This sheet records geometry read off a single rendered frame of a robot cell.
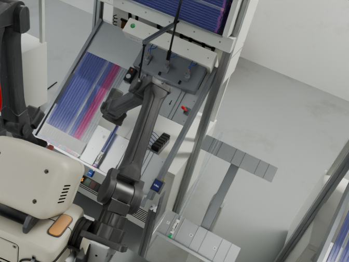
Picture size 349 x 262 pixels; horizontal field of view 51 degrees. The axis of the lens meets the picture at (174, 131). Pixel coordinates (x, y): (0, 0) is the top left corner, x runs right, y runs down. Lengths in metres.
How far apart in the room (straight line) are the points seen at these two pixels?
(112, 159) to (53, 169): 0.94
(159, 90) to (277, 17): 3.71
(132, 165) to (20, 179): 0.29
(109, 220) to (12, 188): 0.24
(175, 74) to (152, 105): 0.69
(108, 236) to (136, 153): 0.24
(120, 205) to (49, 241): 0.19
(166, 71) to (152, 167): 0.46
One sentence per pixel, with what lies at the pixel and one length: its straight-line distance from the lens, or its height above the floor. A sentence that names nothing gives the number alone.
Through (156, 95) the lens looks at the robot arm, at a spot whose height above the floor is 1.40.
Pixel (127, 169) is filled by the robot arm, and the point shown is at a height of 1.30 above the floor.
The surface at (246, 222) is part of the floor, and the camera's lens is 2.78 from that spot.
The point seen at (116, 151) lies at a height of 0.80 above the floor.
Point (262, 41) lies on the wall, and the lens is 4.87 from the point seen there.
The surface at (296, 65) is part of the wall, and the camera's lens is 4.88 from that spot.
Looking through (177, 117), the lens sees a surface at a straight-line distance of 1.77.
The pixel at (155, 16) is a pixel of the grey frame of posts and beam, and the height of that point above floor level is 1.34.
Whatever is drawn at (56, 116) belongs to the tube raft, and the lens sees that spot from 1.95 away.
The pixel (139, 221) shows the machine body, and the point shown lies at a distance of 2.42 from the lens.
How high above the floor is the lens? 2.01
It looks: 37 degrees down
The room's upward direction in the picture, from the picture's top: 15 degrees clockwise
